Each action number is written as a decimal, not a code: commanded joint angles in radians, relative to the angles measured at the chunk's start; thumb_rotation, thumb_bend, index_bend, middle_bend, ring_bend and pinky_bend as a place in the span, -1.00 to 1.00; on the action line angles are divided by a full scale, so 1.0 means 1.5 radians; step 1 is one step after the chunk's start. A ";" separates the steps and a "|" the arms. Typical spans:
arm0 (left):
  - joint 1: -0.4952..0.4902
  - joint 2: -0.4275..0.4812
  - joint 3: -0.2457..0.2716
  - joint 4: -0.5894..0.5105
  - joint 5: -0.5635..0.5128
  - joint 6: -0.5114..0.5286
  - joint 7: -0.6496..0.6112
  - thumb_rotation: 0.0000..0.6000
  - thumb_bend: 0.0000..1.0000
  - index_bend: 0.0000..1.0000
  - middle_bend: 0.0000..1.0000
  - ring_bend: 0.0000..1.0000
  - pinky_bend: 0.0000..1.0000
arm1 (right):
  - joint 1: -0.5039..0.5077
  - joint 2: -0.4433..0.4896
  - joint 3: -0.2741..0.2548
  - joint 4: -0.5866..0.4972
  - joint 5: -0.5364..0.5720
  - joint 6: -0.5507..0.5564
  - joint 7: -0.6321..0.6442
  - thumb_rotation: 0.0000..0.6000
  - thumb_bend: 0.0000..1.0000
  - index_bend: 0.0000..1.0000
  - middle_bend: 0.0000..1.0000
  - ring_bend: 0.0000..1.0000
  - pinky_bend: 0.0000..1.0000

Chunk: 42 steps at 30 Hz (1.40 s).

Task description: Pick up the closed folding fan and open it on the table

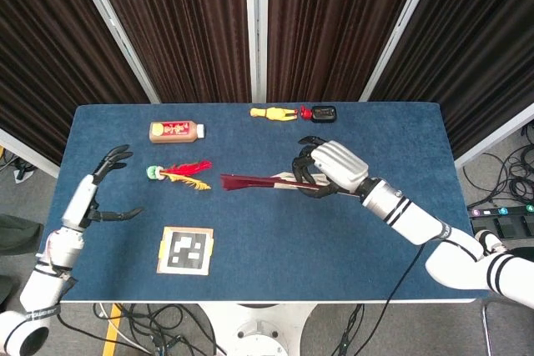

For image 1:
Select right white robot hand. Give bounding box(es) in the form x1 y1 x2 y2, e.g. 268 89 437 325
290 135 370 199

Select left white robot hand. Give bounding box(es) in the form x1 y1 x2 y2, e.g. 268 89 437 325
61 144 145 233

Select paper folding fan red ribs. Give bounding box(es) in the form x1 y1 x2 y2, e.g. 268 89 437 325
219 169 360 199

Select small black case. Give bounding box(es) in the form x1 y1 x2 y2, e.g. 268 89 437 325
310 105 338 124

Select yellow rubber chicken toy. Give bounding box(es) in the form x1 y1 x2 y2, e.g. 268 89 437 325
249 105 314 123

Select red yellow feather shuttlecock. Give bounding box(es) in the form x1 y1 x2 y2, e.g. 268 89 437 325
145 159 214 192

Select blue felt table mat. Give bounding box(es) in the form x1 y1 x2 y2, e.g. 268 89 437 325
25 102 490 303

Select brown bottle red label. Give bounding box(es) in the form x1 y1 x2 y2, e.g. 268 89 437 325
149 120 206 145

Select black white marker card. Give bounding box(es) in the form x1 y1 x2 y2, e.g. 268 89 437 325
156 225 215 277

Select brown fabric partition panel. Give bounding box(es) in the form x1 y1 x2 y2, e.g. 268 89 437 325
0 0 162 180
256 0 443 103
360 0 534 169
87 0 256 103

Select white black sneaker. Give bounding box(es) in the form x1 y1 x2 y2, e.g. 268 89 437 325
474 229 508 254

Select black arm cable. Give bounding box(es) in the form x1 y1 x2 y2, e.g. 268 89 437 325
344 243 426 356

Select black floor cable tangle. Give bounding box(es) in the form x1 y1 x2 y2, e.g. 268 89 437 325
93 302 218 356
462 122 534 211

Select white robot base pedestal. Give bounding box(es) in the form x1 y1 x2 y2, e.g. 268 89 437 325
199 302 316 356

